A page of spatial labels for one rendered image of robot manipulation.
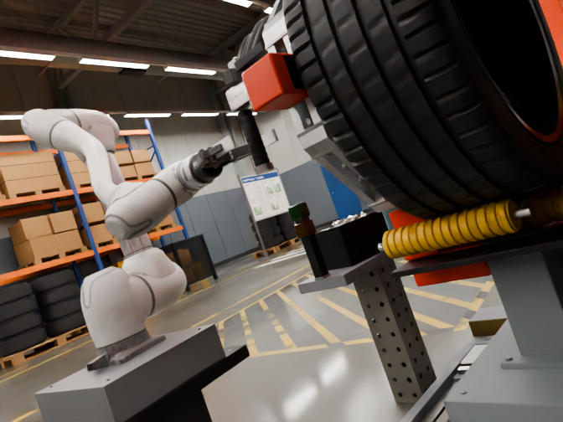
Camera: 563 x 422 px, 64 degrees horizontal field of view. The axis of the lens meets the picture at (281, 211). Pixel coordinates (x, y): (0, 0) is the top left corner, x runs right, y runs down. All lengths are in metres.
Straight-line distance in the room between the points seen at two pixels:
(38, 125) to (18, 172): 9.60
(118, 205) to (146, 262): 0.47
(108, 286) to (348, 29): 1.05
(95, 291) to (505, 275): 1.09
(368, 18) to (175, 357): 1.01
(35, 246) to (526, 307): 10.34
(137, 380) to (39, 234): 9.74
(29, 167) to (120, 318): 9.97
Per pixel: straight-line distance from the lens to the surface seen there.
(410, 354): 1.43
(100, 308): 1.46
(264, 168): 1.02
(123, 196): 1.18
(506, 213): 0.81
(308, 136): 0.81
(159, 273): 1.59
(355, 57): 0.69
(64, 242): 11.13
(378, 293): 1.38
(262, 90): 0.76
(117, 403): 1.26
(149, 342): 1.50
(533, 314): 0.96
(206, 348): 1.42
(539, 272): 0.93
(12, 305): 7.71
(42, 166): 11.44
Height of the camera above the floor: 0.63
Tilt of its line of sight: 1 degrees up
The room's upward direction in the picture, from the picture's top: 20 degrees counter-clockwise
